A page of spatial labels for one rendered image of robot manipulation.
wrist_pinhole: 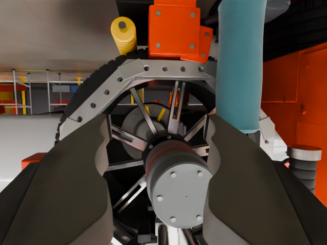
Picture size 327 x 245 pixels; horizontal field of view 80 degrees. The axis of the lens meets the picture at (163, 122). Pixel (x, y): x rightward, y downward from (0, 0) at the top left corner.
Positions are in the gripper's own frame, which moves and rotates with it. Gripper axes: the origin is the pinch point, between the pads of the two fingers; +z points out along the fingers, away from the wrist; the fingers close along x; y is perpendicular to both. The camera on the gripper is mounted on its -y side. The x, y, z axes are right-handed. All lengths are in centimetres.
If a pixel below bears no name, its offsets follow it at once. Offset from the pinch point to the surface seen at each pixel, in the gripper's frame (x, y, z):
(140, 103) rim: -5.1, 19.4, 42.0
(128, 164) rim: -9, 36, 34
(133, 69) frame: -5.7, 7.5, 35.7
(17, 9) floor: -105, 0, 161
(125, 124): -17, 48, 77
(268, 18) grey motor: 36, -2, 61
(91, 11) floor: -50, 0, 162
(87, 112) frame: -16.5, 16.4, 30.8
